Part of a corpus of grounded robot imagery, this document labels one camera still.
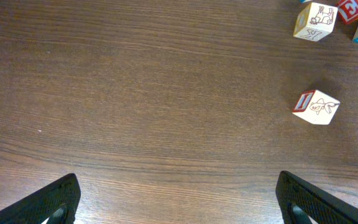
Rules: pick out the block with red I and fish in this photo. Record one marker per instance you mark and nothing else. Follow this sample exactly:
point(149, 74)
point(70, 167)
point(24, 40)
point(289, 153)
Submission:
point(316, 107)

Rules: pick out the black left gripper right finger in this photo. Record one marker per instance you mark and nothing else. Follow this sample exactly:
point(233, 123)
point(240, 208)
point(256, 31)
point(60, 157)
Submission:
point(302, 202)

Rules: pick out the block with red E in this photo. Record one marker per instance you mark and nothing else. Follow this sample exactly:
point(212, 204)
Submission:
point(348, 10)

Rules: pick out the block with donkey picture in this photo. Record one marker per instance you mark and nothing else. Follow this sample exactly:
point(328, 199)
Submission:
point(315, 22)

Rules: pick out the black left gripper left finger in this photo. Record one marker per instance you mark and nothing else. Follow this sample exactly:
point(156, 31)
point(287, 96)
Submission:
point(55, 203)

